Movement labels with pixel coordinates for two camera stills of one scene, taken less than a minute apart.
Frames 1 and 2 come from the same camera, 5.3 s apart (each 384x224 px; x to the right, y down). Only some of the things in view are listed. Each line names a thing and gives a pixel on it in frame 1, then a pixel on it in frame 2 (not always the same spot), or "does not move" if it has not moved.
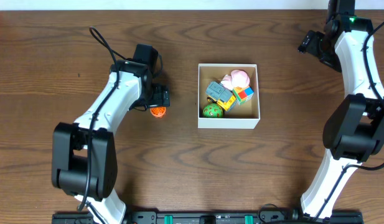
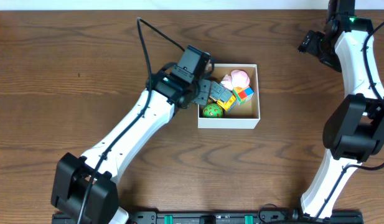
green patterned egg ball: [212, 110] does not move
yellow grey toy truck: [216, 93] does not move
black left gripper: [160, 99] → [203, 92]
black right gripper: [311, 43] does not move
